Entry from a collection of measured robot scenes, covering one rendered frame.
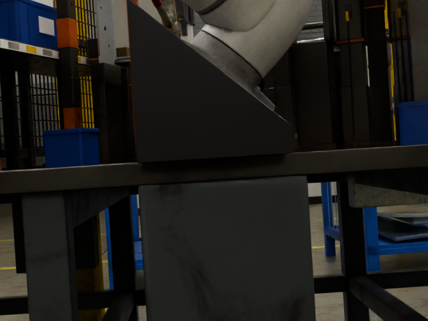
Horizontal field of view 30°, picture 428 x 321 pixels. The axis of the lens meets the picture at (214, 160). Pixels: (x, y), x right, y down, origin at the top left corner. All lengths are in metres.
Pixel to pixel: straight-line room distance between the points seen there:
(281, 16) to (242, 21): 0.08
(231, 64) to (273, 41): 0.09
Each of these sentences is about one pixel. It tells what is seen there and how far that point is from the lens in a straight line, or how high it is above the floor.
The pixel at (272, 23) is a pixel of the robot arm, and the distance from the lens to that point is 1.49.
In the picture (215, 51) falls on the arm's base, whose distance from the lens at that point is 1.48.
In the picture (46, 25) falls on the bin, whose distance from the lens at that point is 2.31.
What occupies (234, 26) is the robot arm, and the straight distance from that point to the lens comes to 1.48.
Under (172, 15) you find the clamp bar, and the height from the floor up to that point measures 1.09.
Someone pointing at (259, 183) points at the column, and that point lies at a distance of 1.39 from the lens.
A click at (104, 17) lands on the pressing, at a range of 2.45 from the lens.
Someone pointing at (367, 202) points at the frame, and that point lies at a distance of 2.68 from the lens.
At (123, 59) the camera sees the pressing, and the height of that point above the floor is 0.99.
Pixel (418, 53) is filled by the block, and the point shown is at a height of 0.90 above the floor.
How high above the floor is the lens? 0.70
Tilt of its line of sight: level
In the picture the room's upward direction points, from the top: 4 degrees counter-clockwise
